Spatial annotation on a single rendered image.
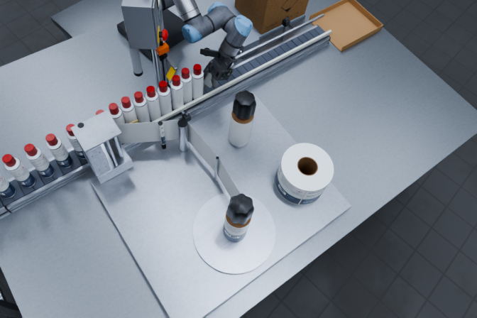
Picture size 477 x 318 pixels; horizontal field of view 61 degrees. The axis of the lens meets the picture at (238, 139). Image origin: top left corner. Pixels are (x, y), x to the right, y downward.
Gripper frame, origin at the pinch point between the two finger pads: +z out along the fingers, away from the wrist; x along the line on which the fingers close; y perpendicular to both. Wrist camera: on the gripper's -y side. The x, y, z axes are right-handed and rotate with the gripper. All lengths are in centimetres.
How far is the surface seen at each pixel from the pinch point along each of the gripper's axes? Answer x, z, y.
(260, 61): 31.1, -11.7, -0.7
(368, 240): 98, 51, 93
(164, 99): -22.5, 3.3, 3.1
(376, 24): 96, -45, 10
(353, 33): 84, -37, 7
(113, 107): -42.8, 7.4, 0.9
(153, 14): -43, -34, 1
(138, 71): -30.6, -1.9, -8.0
